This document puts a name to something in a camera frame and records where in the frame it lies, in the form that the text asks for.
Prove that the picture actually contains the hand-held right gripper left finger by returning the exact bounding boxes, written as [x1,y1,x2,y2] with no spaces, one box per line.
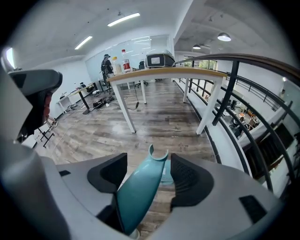
[38,152,132,240]

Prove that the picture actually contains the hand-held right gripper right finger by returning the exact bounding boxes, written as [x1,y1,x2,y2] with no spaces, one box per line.
[145,153,285,240]

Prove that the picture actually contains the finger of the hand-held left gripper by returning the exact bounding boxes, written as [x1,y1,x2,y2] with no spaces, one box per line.
[8,69,63,142]

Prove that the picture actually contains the white side table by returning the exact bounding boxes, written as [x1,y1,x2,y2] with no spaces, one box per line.
[57,95,71,115]

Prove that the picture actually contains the long ceiling light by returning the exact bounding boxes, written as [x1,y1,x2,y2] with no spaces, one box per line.
[107,12,141,27]
[74,35,93,50]

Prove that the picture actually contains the black metal floor stand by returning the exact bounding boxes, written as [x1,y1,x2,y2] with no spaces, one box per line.
[34,126,56,149]

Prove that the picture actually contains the yellow-capped clear jar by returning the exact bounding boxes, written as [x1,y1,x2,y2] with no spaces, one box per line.
[112,56,123,75]

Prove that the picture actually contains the clear bottle red label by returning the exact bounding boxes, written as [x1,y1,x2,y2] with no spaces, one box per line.
[121,49,133,74]

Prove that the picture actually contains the white grey device with screen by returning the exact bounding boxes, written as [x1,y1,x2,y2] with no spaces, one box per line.
[145,49,176,69]

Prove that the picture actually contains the large wooden table white legs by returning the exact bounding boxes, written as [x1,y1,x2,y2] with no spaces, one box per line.
[106,66,228,136]

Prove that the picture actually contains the black railing wooden handrail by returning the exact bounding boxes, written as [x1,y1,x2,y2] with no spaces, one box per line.
[174,53,300,195]

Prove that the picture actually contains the yellow table black pedestal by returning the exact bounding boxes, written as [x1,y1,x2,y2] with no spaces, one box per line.
[61,82,98,116]

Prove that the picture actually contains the black cable and equipment pile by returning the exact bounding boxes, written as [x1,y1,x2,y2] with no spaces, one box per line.
[92,96,118,109]

